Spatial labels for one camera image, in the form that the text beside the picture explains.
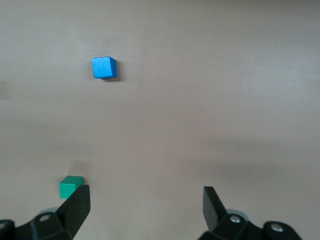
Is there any blue wooden cube block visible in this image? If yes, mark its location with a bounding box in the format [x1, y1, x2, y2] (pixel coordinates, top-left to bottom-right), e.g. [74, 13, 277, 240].
[91, 56, 118, 81]

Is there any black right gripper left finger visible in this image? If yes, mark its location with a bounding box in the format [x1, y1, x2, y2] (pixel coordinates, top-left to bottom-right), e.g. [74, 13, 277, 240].
[0, 184, 91, 240]

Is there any green wooden cube block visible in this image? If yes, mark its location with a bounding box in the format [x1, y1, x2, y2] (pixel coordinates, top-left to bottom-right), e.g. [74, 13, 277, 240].
[58, 175, 85, 200]

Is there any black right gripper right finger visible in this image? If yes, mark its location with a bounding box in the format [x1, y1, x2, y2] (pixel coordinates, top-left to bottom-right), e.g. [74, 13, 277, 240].
[198, 186, 303, 240]

